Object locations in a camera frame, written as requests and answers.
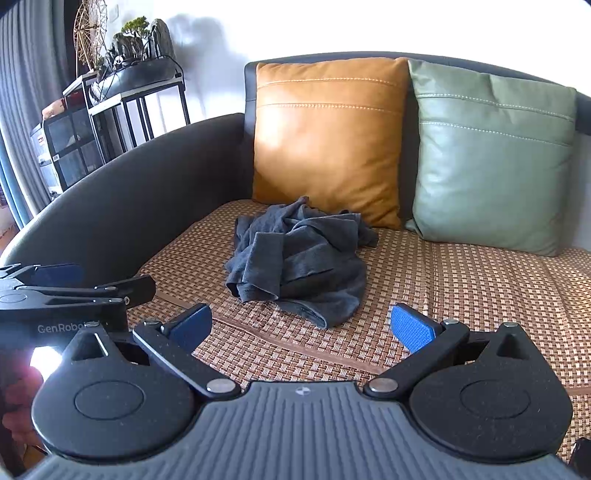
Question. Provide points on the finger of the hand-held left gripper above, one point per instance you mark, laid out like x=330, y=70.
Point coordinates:
x=136, y=288
x=55, y=274

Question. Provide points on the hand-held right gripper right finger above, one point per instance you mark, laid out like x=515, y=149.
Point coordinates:
x=411, y=330

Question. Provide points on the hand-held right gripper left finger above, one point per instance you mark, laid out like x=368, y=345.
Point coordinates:
x=194, y=323

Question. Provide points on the dark grey garment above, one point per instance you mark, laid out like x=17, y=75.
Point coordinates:
x=300, y=263

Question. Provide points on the person's left hand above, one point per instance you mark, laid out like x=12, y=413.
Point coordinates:
x=21, y=397

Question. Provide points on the brown woven sofa mat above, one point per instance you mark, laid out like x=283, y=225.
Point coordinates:
x=461, y=286

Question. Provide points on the dark grey sofa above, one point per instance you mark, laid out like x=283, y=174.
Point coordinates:
x=138, y=198

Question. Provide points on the clear plastic drawer unit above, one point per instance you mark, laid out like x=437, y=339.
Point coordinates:
x=41, y=157

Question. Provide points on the black storage cabinet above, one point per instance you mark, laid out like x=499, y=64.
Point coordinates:
x=74, y=143

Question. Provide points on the green leather cushion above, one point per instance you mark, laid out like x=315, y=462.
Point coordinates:
x=489, y=161

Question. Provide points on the black metal stand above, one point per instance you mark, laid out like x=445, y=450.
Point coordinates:
x=138, y=92

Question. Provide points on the orange leather cushion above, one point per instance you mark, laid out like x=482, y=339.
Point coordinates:
x=328, y=147

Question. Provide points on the grey curtain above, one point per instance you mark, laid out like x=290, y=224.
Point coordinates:
x=27, y=69

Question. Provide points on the bonsai rock planter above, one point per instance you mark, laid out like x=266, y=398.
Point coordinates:
x=138, y=69

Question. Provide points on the wooden wheel ornament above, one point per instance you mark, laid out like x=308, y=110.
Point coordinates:
x=90, y=32

